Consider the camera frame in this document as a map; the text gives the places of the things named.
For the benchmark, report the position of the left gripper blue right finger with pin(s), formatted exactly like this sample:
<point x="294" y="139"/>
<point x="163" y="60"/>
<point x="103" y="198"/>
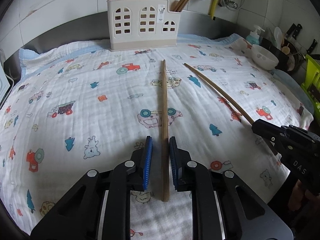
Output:
<point x="179" y="159"/>

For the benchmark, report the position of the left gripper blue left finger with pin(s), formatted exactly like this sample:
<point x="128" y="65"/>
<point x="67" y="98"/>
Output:
<point x="139" y="179"/>

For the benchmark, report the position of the light brown wooden chopstick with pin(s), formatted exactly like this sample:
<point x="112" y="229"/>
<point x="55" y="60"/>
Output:
<point x="233" y="104"/>

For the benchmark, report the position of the right human hand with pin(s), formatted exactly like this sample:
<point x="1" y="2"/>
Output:
<point x="298" y="194"/>

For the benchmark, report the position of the lime green plastic basket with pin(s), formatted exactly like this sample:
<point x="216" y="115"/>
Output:
<point x="311" y="83"/>

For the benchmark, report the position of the printed white cloth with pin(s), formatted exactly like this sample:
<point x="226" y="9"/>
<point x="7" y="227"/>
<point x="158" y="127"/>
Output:
<point x="82" y="106"/>

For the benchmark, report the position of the white ceramic bowl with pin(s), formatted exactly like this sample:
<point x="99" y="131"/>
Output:
<point x="263" y="58"/>

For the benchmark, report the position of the white plastic spoon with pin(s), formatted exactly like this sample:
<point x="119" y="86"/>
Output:
<point x="278" y="37"/>

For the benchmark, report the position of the teal soap dispenser bottle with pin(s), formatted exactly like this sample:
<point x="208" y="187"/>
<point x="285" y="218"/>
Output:
<point x="254" y="36"/>

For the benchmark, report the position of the white house-shaped utensil holder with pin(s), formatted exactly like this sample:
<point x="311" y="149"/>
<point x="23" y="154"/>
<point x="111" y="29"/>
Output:
<point x="141" y="24"/>

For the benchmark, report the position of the black knife handle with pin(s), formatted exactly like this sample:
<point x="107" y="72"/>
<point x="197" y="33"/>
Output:
<point x="294" y="31"/>

